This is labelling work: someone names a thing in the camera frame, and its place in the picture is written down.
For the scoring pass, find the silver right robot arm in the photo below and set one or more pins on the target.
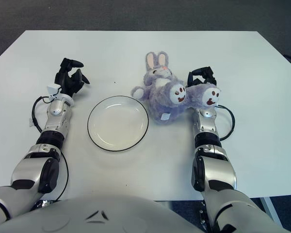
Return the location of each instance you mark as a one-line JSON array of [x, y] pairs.
[[208, 126]]

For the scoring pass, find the white plate with black rim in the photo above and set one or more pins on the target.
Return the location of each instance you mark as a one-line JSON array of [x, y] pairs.
[[116, 126]]

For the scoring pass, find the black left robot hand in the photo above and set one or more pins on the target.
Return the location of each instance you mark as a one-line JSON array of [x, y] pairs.
[[68, 81]]

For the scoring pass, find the white table leg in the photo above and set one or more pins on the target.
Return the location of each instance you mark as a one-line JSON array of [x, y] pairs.
[[270, 208]]

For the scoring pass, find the grey robot torso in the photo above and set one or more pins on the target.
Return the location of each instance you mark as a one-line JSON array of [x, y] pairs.
[[99, 218]]

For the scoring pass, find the purple plush bunny doll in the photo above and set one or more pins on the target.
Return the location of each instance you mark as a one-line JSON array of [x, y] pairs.
[[160, 102]]

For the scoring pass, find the black metal bracket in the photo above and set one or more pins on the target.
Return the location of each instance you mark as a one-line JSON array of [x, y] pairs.
[[204, 218]]

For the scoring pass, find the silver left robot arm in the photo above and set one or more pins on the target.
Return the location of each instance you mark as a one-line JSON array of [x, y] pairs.
[[55, 114]]

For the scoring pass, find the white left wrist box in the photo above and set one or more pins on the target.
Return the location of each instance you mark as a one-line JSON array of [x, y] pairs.
[[53, 89]]

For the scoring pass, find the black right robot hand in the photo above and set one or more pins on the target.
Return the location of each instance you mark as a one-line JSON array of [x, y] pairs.
[[206, 72]]

